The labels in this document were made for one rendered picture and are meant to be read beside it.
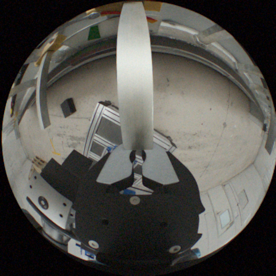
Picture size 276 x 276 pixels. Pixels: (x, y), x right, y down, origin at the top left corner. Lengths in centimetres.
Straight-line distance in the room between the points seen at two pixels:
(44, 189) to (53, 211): 6
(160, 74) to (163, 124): 55
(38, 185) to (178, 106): 113
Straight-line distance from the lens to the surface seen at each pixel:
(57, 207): 24
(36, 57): 37
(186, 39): 35
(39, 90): 28
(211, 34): 32
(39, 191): 26
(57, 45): 32
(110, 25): 28
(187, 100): 106
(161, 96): 96
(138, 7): 18
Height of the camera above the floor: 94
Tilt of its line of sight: 61 degrees down
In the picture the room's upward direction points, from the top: 178 degrees counter-clockwise
